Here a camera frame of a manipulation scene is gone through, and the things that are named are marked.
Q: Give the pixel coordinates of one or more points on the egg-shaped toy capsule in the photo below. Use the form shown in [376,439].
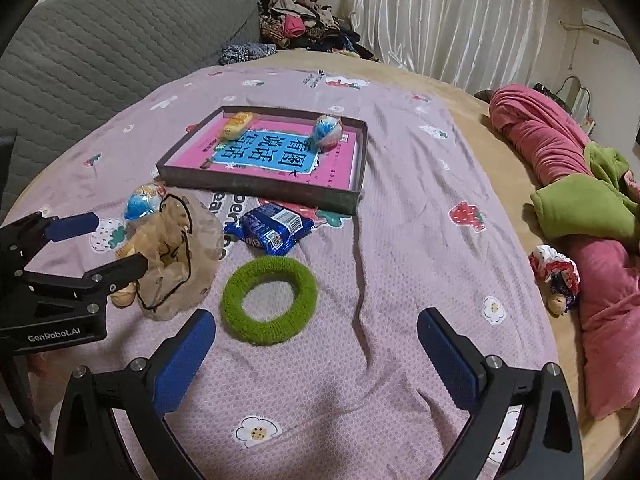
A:
[327,132]

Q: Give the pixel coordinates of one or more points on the pink and blue book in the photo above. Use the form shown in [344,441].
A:
[280,157]

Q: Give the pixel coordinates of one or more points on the blue snack packet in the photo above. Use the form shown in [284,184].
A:
[270,227]

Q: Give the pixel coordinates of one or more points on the shallow dark cardboard box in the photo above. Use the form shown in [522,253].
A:
[260,190]

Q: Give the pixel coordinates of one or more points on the green fleece cloth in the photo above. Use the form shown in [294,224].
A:
[575,205]

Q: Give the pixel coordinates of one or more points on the pink fleece blanket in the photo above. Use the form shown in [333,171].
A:
[530,130]

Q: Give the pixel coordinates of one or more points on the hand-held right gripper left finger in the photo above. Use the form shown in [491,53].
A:
[185,360]

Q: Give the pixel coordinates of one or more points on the dark cloth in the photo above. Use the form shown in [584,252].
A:
[482,95]

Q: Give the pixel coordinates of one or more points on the pink strawberry printed blanket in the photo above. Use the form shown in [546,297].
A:
[400,260]

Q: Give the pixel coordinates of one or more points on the blue patterned cloth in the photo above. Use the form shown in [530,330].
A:
[247,52]

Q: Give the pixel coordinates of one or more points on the white shiny curtain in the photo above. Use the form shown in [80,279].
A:
[450,10]

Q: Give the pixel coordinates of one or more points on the pile of clothes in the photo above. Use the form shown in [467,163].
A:
[300,25]

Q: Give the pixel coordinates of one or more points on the grey quilted sofa back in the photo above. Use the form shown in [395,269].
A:
[100,50]

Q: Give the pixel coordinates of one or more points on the white air conditioner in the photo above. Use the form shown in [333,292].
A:
[602,22]

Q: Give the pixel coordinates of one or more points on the arched mirror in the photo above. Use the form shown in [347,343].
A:
[575,95]

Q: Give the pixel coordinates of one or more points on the beige bed sheet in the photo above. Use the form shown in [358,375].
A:
[510,170]

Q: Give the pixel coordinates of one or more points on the small yellow snack packet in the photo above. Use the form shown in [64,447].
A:
[237,125]

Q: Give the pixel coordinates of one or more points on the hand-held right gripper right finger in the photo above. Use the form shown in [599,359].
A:
[450,360]

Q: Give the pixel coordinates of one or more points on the small patterned cloth doll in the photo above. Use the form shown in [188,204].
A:
[555,270]

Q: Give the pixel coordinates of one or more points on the red snack packet foreground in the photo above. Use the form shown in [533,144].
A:
[142,202]

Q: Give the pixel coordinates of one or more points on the dark green patterned bag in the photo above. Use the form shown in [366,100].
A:
[547,92]

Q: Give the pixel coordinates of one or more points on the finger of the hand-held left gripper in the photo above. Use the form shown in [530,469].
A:
[120,267]
[75,225]

